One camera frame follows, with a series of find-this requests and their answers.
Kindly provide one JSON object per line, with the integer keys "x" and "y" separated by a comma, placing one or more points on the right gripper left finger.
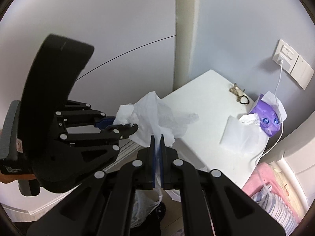
{"x": 103, "y": 203}

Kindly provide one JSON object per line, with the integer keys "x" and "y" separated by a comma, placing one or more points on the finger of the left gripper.
{"x": 93, "y": 148}
{"x": 77, "y": 118}

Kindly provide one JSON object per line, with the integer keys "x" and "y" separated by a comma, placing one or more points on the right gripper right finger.
{"x": 211, "y": 203}

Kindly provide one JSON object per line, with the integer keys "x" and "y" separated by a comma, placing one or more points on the white tissue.
{"x": 154, "y": 118}

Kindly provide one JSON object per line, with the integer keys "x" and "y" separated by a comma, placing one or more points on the trash bin with plastic bag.
{"x": 147, "y": 202}

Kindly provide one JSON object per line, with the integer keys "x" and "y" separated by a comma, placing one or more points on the striped pillow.
{"x": 276, "y": 208}

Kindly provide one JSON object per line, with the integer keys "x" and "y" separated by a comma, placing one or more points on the white bed headboard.
{"x": 294, "y": 155}

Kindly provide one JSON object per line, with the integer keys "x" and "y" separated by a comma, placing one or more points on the crumpled tissue on nightstand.
{"x": 251, "y": 119}

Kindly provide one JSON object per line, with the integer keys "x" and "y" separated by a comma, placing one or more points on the purple tissue pack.
{"x": 271, "y": 113}

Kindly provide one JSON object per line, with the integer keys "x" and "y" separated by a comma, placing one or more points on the white nightstand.
{"x": 207, "y": 96}

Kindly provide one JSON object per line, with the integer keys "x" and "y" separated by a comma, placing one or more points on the white wall switch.
{"x": 302, "y": 72}

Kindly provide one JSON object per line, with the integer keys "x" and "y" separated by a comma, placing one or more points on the cream door frame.
{"x": 187, "y": 15}

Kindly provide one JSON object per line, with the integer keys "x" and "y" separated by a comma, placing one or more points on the white wall socket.
{"x": 285, "y": 56}

